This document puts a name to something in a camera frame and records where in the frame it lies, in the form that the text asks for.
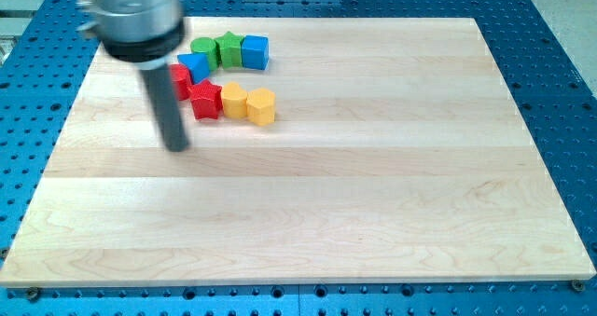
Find blue perforated metal base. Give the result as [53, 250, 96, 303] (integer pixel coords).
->
[1, 0, 596, 315]

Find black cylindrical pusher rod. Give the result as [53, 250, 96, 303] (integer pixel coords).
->
[139, 61, 188, 152]

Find yellow hexagon block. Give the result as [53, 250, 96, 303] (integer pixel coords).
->
[246, 88, 276, 126]

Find green star block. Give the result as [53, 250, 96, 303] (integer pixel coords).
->
[215, 32, 244, 69]

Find yellow heart block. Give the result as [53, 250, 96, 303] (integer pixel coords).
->
[221, 82, 248, 119]

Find light wooden board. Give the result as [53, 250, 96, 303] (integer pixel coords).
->
[1, 18, 595, 288]

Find blue cube block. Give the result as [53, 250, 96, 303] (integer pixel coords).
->
[241, 35, 269, 70]

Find blue triangle block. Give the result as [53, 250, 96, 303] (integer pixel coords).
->
[177, 53, 211, 84]

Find green cylinder block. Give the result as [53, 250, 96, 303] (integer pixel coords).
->
[190, 37, 219, 71]

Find red star block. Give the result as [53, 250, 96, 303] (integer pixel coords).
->
[188, 79, 222, 119]

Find red cylinder block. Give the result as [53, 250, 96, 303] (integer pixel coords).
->
[169, 63, 192, 101]

